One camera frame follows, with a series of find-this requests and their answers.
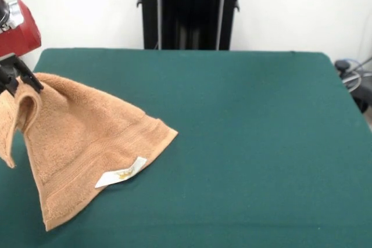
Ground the dark green table cloth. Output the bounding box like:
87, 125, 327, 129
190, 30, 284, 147
0, 47, 372, 248

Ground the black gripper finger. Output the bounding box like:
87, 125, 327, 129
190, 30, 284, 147
12, 57, 45, 92
0, 64, 20, 97

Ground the tan terry towel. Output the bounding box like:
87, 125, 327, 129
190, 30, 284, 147
0, 72, 179, 232

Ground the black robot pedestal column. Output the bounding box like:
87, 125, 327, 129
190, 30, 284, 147
135, 0, 254, 51

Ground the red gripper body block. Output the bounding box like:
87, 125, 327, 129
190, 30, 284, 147
0, 0, 42, 66

